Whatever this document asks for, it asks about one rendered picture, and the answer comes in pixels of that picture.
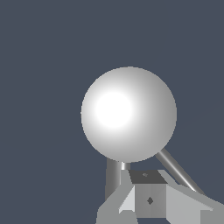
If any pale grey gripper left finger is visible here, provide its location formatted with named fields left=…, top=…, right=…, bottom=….
left=95, top=169, right=151, bottom=224

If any thin grey metal faucet rod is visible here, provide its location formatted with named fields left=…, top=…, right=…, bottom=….
left=154, top=147, right=206, bottom=196

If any thick grey faucet pipe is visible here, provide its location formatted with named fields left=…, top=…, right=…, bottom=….
left=105, top=157, right=131, bottom=203

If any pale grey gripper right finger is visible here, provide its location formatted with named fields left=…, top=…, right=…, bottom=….
left=150, top=168, right=224, bottom=224

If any white glossy faucet ball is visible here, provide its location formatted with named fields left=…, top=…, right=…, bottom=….
left=80, top=66, right=178, bottom=164

